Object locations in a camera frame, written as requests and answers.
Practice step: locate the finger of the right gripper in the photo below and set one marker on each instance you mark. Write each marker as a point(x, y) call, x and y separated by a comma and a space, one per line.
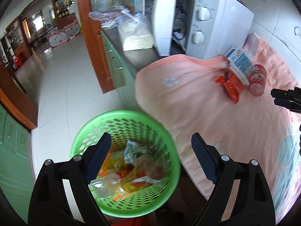
point(295, 109)
point(286, 97)

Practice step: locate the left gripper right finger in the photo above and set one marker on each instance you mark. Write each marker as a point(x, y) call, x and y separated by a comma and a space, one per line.
point(241, 195)

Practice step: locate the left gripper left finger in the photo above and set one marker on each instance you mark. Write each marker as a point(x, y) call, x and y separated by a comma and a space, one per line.
point(49, 205)

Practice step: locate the clear plastic bottle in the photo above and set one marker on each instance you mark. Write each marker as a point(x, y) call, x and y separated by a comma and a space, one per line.
point(106, 186)

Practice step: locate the red plastic cup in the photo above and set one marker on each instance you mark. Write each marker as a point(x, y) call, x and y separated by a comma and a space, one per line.
point(257, 80)

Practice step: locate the orange snack wrapper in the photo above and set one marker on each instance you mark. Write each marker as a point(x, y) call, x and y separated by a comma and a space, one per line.
point(231, 84)

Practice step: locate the blue white milk carton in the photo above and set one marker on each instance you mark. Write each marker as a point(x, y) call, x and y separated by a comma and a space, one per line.
point(240, 64)

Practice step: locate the yellow crumpled wrapper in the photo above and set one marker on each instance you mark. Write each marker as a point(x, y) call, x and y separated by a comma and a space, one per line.
point(114, 162)

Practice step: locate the green lower cabinet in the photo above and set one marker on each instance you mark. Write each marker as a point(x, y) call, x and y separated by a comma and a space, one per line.
point(17, 178)

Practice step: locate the green plastic basket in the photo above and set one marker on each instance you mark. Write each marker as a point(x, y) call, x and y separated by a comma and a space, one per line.
point(124, 125)

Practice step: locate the green counter cabinet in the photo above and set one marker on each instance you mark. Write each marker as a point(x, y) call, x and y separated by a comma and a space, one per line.
point(122, 78)

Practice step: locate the pink patterned towel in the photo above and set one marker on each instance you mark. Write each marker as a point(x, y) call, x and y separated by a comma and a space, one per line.
point(182, 94)

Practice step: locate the red plastic stool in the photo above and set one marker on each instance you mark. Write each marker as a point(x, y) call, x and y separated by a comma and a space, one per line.
point(18, 61)

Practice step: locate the white microwave oven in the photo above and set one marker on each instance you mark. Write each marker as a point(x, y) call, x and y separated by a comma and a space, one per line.
point(214, 27)

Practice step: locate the pink polka dot play tent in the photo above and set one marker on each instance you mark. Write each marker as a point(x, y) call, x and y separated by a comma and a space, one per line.
point(61, 36)

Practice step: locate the bag of white noodles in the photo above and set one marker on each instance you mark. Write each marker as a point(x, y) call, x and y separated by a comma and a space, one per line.
point(135, 33)

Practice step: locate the clear plastic bag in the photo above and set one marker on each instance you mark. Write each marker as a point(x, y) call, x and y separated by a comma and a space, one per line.
point(113, 17)

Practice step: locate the brown wooden door frame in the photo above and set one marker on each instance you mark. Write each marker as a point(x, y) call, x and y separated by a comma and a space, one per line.
point(94, 43)

